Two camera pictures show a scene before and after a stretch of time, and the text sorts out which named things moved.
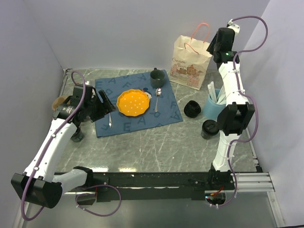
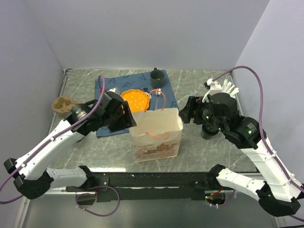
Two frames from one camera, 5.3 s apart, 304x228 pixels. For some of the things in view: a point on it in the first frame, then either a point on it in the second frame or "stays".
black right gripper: (210, 48) -> (194, 103)
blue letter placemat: (163, 109) stays
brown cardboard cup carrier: (58, 101) stays
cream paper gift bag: (191, 58) -> (157, 134)
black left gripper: (102, 111) -> (127, 118)
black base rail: (124, 186) stays
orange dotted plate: (134, 102) stays
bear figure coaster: (145, 90) stays
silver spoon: (158, 93) stays
